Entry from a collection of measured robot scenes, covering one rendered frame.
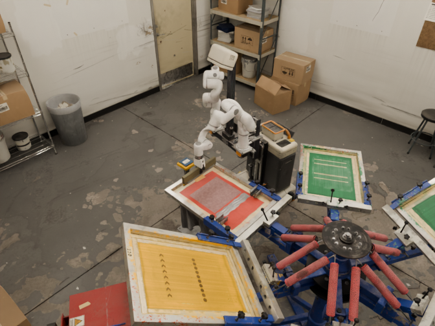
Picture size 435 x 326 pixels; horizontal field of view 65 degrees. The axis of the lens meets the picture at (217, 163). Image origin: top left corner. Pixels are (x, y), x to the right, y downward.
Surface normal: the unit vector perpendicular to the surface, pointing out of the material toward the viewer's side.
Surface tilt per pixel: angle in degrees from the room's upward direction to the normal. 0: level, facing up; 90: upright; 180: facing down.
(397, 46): 90
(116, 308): 0
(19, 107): 90
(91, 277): 0
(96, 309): 0
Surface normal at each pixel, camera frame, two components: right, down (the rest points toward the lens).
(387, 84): -0.68, 0.45
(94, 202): 0.00, -0.78
